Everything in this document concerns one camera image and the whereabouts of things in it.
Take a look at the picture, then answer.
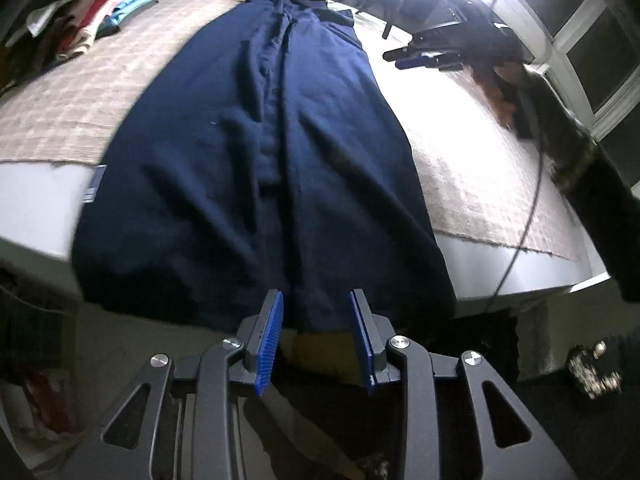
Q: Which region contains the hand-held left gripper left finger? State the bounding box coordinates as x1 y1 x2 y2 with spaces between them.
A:
60 289 284 480

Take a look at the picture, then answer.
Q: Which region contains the pile of folded clothes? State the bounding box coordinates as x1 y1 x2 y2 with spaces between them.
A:
0 0 163 91

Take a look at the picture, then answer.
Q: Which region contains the black tripod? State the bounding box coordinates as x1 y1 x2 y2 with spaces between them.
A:
360 0 416 41

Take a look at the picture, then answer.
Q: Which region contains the red cloth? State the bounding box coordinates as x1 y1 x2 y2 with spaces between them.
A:
22 362 78 436

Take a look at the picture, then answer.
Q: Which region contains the yellow cardboard box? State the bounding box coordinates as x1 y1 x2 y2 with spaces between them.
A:
280 332 362 376

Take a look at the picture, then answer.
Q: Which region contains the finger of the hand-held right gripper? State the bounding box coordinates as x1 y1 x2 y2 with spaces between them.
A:
394 52 469 72
382 22 471 61

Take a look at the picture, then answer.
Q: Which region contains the white lace cloth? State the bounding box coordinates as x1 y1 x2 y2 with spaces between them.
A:
517 300 556 381

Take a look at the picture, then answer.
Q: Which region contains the black cable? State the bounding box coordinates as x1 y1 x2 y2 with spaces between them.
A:
482 0 546 313

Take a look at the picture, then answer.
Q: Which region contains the navy blue button dress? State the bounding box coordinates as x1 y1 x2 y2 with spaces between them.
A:
70 0 458 336

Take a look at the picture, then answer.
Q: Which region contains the beige plaid blanket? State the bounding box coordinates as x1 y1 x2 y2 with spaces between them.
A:
0 0 596 263

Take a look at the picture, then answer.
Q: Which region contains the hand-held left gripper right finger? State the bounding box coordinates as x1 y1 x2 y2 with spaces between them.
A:
348 289 576 480

